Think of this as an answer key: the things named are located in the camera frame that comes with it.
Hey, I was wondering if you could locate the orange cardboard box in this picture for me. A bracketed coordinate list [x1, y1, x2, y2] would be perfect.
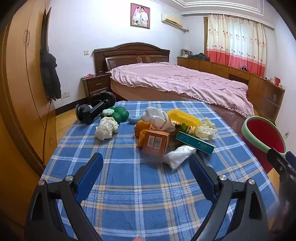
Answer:
[142, 128, 171, 157]

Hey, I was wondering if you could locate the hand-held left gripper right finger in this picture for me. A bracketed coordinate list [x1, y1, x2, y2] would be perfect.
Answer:
[189, 152, 270, 241]

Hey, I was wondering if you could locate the black jacket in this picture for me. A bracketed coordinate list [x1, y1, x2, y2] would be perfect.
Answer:
[40, 47, 62, 101]

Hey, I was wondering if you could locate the framed wall photo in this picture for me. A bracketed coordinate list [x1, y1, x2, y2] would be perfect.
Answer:
[130, 3, 151, 29]

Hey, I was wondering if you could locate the floral curtain red hem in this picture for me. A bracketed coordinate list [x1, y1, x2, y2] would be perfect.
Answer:
[206, 14, 266, 78]

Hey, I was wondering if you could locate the dark wooden bed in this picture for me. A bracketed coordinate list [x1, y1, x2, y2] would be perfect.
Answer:
[93, 42, 255, 118]

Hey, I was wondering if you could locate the white elephant plush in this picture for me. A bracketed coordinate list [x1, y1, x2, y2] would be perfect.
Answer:
[138, 107, 176, 133]

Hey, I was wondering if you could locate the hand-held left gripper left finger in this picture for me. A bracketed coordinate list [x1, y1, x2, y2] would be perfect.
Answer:
[24, 152, 104, 241]

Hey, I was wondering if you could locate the wooden cabinet row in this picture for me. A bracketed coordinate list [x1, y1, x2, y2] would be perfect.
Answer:
[177, 56, 285, 122]

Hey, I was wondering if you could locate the small green bottle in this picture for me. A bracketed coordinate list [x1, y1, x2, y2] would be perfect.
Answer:
[180, 124, 195, 135]

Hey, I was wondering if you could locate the pink blanket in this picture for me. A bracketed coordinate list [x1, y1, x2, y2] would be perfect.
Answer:
[109, 62, 255, 117]

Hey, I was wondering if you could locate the wooden wardrobe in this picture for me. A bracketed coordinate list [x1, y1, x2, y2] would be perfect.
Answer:
[0, 5, 58, 232]

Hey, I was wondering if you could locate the yellow foam net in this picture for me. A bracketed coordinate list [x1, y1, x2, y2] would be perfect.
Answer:
[167, 109, 202, 128]

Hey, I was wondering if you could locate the wall air conditioner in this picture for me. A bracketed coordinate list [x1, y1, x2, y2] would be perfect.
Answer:
[161, 13, 184, 29]

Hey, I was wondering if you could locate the white plastic bag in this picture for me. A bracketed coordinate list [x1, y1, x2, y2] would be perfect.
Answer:
[162, 145, 197, 171]

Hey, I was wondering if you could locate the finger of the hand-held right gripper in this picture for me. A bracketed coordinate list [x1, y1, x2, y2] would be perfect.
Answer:
[267, 148, 289, 173]
[285, 151, 296, 167]

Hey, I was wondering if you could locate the black hanging cable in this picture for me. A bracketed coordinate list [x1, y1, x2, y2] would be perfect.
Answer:
[43, 100, 53, 164]

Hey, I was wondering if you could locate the dark wooden nightstand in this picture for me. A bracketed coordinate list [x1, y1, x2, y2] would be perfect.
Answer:
[80, 74, 112, 98]

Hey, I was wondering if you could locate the blue plaid tablecloth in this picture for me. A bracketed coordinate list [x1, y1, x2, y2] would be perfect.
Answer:
[40, 100, 278, 241]

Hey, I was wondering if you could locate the orange snack packet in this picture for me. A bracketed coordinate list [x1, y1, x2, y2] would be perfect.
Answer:
[135, 120, 152, 148]

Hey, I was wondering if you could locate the black suction phone mount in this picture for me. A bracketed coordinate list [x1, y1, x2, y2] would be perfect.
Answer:
[76, 91, 116, 126]

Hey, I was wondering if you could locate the red bucket with green rim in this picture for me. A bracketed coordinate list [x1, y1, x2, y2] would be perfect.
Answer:
[241, 116, 286, 174]

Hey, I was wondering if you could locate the white crumpled paper ball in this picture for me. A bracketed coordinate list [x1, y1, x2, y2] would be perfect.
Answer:
[95, 116, 119, 141]

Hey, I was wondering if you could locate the green clover toy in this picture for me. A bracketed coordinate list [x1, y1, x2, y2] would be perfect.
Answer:
[100, 106, 130, 124]

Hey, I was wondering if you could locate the dark clothes pile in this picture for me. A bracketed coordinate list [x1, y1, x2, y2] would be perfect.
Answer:
[189, 53, 210, 61]

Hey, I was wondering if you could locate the teal cardboard box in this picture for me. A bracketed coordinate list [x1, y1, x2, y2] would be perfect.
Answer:
[176, 131, 215, 155]

